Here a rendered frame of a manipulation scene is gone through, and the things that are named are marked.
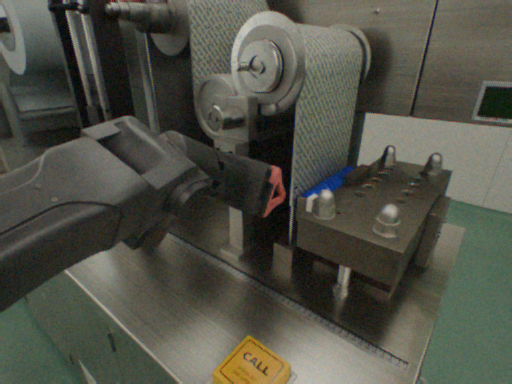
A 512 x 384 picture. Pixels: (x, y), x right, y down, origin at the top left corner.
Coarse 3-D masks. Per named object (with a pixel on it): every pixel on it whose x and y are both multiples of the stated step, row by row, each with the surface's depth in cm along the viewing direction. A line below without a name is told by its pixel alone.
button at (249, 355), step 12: (240, 348) 39; (252, 348) 39; (264, 348) 39; (228, 360) 37; (240, 360) 37; (252, 360) 37; (264, 360) 37; (276, 360) 37; (216, 372) 36; (228, 372) 36; (240, 372) 36; (252, 372) 36; (264, 372) 36; (276, 372) 36; (288, 372) 37
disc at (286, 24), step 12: (264, 12) 44; (276, 12) 43; (252, 24) 46; (276, 24) 43; (288, 24) 42; (240, 36) 48; (300, 36) 42; (300, 48) 42; (300, 60) 43; (300, 72) 44; (300, 84) 44; (288, 96) 46; (264, 108) 50; (276, 108) 48
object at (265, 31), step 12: (264, 24) 44; (252, 36) 46; (264, 36) 45; (276, 36) 44; (288, 36) 43; (240, 48) 48; (288, 48) 43; (288, 60) 44; (288, 72) 44; (240, 84) 51; (288, 84) 45; (252, 96) 50; (264, 96) 48; (276, 96) 47
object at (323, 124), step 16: (320, 96) 51; (336, 96) 56; (352, 96) 61; (304, 112) 48; (320, 112) 52; (336, 112) 57; (352, 112) 64; (304, 128) 50; (320, 128) 54; (336, 128) 60; (304, 144) 51; (320, 144) 56; (336, 144) 62; (304, 160) 53; (320, 160) 58; (336, 160) 64; (304, 176) 55; (320, 176) 60; (304, 192) 56
